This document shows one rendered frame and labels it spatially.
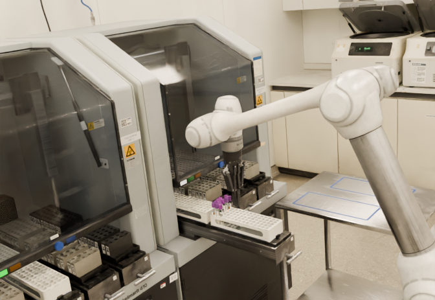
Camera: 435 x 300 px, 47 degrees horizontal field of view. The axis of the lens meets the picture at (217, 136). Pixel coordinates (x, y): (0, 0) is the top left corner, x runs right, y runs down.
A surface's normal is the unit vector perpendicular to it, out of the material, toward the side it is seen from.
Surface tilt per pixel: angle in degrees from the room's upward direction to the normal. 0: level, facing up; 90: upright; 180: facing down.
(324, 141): 90
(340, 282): 0
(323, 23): 90
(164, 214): 90
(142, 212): 90
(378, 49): 59
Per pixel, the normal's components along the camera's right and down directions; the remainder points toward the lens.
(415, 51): -0.59, -0.26
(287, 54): 0.77, 0.11
